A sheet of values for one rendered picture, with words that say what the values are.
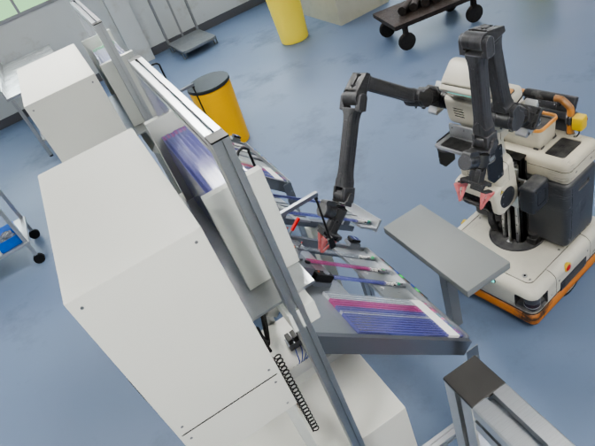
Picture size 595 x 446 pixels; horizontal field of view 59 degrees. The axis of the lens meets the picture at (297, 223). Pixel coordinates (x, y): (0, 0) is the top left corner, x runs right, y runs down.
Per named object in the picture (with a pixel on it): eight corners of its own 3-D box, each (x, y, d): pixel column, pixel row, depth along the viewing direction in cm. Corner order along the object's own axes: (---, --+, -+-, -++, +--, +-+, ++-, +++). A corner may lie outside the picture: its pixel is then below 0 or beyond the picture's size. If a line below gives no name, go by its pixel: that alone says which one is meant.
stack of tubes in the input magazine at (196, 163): (226, 183, 189) (195, 119, 172) (289, 253, 149) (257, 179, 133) (195, 200, 186) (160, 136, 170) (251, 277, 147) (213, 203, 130)
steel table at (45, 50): (81, 95, 772) (45, 37, 718) (101, 132, 639) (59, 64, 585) (36, 117, 758) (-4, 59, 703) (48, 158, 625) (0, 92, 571)
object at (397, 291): (361, 255, 240) (364, 249, 239) (461, 346, 189) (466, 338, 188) (328, 250, 229) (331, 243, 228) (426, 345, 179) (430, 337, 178)
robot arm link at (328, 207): (355, 194, 208) (341, 189, 215) (336, 188, 201) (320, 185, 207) (347, 223, 209) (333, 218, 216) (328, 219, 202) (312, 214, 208)
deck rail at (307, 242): (359, 258, 243) (364, 247, 241) (360, 260, 242) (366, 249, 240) (221, 237, 203) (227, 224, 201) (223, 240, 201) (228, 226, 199)
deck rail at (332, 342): (460, 351, 191) (468, 338, 189) (464, 355, 189) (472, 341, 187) (303, 349, 150) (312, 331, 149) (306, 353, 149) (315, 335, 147)
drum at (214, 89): (243, 125, 538) (219, 66, 499) (259, 138, 506) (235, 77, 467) (208, 143, 530) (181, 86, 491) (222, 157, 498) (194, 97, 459)
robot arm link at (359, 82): (363, 67, 195) (344, 67, 202) (356, 104, 197) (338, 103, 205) (435, 90, 224) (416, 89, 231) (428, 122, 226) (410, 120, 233)
